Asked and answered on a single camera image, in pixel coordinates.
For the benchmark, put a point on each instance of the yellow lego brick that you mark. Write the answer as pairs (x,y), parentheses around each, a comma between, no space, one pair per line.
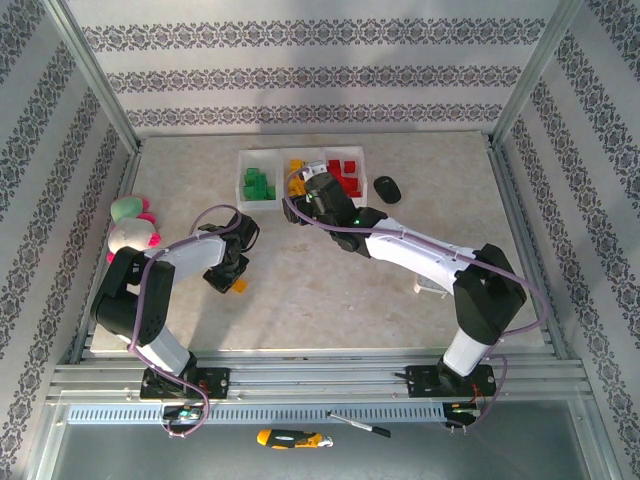
(296,166)
(240,286)
(295,186)

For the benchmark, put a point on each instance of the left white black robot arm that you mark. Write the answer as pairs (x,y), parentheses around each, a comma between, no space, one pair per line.
(195,255)

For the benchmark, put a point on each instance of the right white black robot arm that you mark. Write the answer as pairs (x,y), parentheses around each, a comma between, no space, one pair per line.
(415,255)

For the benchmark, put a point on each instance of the white plastic bin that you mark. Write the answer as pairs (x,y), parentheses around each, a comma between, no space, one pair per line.
(312,154)
(250,157)
(361,176)

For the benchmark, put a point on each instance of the black computer mouse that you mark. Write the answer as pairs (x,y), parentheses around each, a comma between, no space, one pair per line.
(387,189)

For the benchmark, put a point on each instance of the white green pink plush toy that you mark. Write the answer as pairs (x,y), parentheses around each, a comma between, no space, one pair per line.
(132,235)

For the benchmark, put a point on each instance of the white alarm clock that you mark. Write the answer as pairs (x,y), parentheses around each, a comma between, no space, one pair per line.
(430,289)

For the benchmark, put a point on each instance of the small circuit board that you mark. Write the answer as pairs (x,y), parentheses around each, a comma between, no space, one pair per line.
(182,413)
(462,411)

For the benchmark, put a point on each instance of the orange black utility knife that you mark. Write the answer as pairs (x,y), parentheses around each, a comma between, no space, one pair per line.
(290,439)

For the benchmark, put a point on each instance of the black marker pen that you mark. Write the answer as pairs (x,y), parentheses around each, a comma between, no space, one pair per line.
(370,428)

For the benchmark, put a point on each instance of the grey metal shelf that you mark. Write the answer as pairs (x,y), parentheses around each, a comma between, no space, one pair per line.
(450,455)

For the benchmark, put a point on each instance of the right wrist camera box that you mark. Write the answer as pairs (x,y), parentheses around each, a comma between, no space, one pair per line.
(316,168)

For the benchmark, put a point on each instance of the aluminium side rail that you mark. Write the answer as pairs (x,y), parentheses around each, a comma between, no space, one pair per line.
(131,172)
(511,200)

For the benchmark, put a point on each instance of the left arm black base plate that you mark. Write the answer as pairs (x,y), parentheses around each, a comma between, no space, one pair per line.
(217,382)

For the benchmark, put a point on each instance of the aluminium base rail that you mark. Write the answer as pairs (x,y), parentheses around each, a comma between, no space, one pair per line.
(310,382)

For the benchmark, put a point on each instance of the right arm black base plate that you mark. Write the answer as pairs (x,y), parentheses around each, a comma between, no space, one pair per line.
(420,382)

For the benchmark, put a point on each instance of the aluminium frame post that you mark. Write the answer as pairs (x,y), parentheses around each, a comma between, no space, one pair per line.
(95,75)
(537,70)

